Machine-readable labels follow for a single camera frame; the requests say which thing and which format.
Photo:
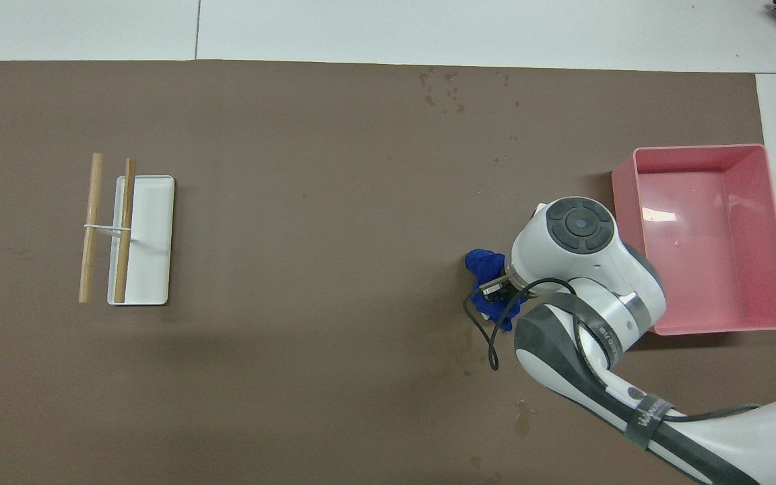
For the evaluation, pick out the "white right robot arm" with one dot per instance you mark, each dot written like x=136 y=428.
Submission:
x=583 y=269

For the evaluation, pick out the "blue towel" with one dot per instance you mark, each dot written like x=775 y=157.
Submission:
x=482 y=263

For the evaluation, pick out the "pink plastic bin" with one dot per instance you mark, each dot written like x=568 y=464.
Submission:
x=698 y=256

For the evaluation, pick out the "brown table mat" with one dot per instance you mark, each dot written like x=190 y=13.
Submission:
x=334 y=202

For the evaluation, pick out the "white rack with wooden rods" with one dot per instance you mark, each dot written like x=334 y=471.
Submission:
x=152 y=242

